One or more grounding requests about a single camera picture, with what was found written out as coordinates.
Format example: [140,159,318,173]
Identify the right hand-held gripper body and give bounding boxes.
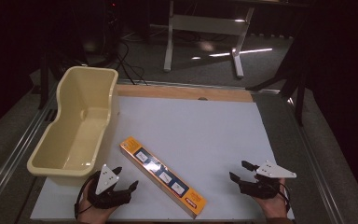
[238,160,297,200]

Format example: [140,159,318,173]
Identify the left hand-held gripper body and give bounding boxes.
[87,163,132,210]

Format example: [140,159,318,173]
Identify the long orange box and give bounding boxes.
[118,135,208,219]

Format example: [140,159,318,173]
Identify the cream plastic tub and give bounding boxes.
[26,65,119,187]

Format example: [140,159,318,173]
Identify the person's right hand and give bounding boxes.
[254,177,292,219]

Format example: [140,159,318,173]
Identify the person's left hand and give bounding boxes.
[76,179,119,224]

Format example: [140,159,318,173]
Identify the white table sheet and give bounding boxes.
[30,95,295,222]

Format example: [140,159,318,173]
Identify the black tripod stand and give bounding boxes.
[245,52,310,127]

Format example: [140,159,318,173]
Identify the wooden board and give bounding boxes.
[117,84,255,103]

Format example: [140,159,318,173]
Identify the white metal stand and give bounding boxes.
[163,0,255,78]

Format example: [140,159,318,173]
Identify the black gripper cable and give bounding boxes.
[277,182,292,213]
[74,171,102,219]

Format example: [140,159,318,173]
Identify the aluminium frame rail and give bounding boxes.
[117,78,282,95]
[0,88,59,217]
[286,96,347,224]

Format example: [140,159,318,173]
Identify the black floor cables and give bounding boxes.
[115,40,149,87]

